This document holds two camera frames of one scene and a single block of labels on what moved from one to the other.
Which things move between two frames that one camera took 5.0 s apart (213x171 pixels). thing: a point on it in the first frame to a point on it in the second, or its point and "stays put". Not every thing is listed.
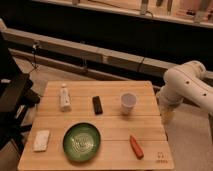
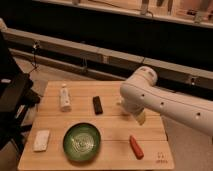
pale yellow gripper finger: x=167 y=113 to x=141 y=118
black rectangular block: x=98 y=109 stays put
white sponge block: x=40 y=143 stays put
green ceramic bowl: x=81 y=142 stays put
